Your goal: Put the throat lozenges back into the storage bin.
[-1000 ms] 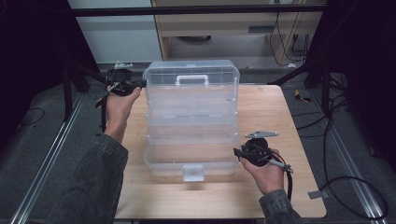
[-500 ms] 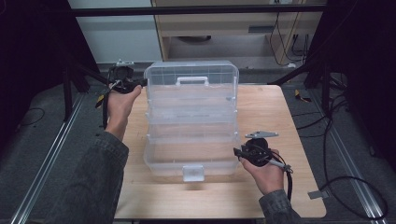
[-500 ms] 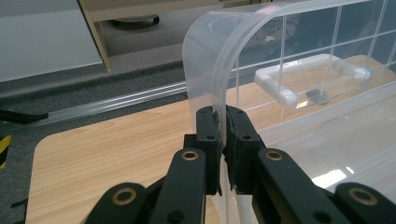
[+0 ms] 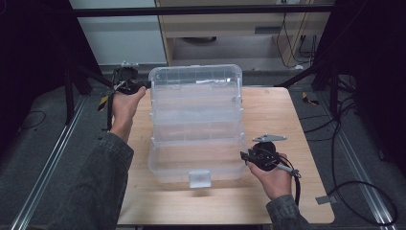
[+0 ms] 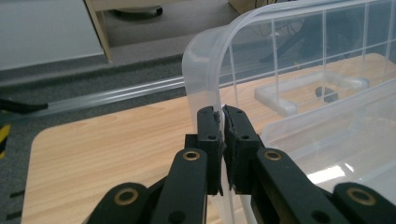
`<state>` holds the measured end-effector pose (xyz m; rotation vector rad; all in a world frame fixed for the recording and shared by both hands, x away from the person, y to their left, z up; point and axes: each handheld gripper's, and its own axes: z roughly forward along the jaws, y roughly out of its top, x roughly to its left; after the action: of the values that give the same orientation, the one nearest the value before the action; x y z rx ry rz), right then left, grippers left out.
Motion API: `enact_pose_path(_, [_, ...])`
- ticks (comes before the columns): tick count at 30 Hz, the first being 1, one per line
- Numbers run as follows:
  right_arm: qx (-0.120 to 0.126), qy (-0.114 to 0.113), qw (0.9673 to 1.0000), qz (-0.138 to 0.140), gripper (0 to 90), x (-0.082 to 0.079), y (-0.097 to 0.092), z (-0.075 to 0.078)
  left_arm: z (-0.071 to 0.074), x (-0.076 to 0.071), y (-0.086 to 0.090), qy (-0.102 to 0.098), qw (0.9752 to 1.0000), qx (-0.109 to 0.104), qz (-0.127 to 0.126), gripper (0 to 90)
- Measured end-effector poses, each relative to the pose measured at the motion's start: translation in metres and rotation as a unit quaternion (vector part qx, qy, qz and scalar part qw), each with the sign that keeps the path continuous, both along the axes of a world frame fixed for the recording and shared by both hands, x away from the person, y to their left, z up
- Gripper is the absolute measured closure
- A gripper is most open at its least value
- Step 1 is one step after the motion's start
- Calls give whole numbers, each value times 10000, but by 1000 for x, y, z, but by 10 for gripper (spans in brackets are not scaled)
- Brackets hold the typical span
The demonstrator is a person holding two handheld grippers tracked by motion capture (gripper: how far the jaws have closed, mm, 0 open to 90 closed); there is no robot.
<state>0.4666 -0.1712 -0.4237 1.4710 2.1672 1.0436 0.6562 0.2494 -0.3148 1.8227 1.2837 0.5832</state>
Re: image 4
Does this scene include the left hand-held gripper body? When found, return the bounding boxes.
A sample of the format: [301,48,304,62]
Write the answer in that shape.
[111,60,142,96]

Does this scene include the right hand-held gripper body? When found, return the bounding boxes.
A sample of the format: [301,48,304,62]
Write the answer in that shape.
[249,133,287,173]

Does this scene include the clear plastic storage box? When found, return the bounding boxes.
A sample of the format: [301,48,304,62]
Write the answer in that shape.
[147,63,248,190]

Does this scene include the person's left hand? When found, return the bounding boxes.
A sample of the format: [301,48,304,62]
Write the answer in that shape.
[109,86,147,145]

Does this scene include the person's right hand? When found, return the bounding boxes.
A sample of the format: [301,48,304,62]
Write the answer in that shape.
[246,153,293,201]

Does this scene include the white cabinet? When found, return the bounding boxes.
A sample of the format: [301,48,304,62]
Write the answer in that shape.
[68,0,168,66]

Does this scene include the yellow black floor tape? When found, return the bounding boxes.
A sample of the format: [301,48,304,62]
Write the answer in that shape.
[97,94,110,112]
[301,91,321,106]

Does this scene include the black metal stand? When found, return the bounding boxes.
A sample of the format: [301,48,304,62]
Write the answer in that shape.
[62,60,128,127]
[274,58,356,117]

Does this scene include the grey tape piece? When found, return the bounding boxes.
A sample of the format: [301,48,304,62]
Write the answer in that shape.
[315,195,339,206]

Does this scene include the black curtain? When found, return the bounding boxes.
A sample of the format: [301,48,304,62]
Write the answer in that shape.
[314,0,406,178]
[0,0,102,157]

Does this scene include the light wooden desk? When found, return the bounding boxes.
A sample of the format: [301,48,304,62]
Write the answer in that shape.
[155,0,336,70]

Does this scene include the right hand-held gripper cable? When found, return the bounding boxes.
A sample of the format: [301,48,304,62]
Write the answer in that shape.
[274,162,304,208]

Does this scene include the black floor cables bundle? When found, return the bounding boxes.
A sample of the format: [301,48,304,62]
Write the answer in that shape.
[299,94,363,193]

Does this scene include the black horizontal frame bar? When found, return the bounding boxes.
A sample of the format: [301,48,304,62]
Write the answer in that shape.
[70,4,335,18]

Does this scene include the silver floor rail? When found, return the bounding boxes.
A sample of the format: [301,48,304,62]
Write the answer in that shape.
[9,95,89,230]
[315,91,398,230]

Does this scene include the thin black floor cable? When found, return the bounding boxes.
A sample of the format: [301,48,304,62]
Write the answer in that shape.
[18,109,48,131]

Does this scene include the black cables under desk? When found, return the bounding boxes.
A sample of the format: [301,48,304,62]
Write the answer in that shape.
[275,11,318,70]

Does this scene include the black looped floor cable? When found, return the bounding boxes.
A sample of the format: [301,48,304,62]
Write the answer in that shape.
[327,180,399,226]

